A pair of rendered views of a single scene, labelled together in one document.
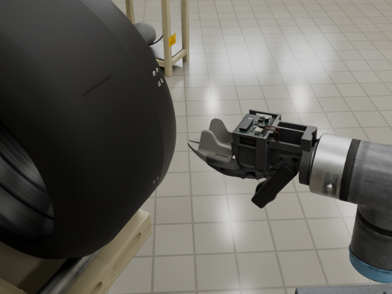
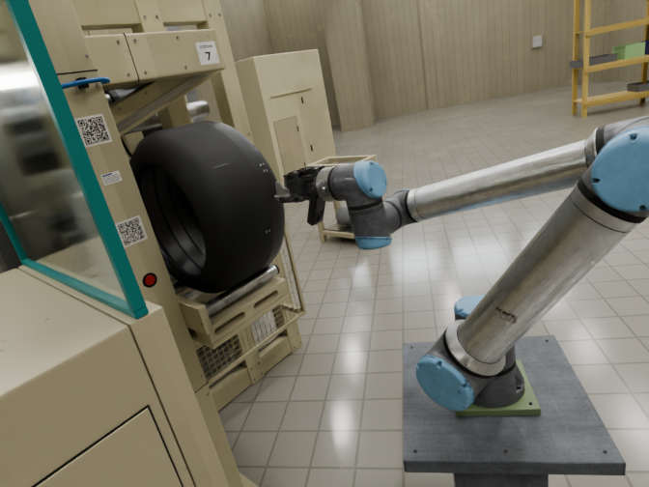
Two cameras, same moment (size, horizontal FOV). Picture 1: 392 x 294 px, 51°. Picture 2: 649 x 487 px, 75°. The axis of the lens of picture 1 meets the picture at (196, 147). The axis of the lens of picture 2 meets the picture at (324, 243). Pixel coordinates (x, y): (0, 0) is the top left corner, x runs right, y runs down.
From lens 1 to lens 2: 77 cm
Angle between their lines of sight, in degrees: 23
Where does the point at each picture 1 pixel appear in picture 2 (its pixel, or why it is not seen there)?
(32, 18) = (194, 137)
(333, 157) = (324, 173)
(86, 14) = (223, 136)
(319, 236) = not seen: hidden behind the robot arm
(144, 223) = (280, 284)
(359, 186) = (334, 184)
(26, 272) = not seen: hidden behind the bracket
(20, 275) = not seen: hidden behind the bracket
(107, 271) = (249, 306)
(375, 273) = (361, 242)
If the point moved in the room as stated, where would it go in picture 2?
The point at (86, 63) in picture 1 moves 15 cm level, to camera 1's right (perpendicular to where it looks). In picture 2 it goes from (217, 155) to (264, 147)
